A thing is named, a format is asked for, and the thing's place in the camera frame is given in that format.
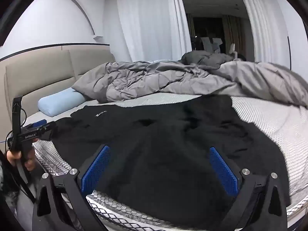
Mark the grey duvet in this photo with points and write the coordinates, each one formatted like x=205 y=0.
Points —
x=168 y=79

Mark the light blue pillow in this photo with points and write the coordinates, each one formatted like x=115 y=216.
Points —
x=60 y=102

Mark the person's left hand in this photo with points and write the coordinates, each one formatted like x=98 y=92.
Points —
x=30 y=164

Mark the dark grey pillow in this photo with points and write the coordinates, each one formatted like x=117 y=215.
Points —
x=207 y=57

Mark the white mattress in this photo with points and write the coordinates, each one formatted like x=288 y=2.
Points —
x=272 y=127

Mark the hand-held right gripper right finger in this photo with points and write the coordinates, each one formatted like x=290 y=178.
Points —
x=223 y=170

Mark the white curtain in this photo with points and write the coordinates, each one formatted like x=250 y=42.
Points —
x=149 y=21
x=264 y=21

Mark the beige padded headboard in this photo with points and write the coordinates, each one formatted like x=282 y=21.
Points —
x=41 y=74

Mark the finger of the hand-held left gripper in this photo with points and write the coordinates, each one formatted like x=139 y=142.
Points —
x=39 y=123
x=48 y=131

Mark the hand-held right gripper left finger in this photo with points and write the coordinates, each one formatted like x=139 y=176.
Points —
x=95 y=172

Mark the brown curtain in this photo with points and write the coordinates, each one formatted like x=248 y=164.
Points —
x=234 y=32

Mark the white chair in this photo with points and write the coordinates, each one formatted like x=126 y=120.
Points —
x=208 y=43

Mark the black pants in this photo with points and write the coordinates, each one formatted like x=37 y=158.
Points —
x=168 y=154

